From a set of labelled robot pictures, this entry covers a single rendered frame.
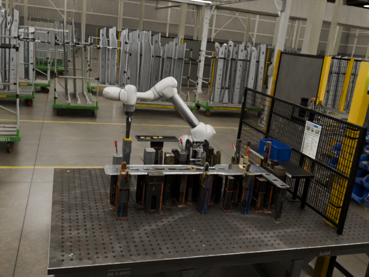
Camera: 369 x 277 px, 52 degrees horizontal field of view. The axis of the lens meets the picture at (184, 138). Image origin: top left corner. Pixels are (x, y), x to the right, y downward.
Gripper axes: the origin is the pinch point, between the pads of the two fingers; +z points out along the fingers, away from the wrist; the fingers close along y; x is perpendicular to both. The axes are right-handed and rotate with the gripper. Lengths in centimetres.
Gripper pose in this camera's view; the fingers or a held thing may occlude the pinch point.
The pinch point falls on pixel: (127, 134)
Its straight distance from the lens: 321.6
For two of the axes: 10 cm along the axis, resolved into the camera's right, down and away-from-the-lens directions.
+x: 9.5, 0.2, 3.2
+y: 3.0, 2.8, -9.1
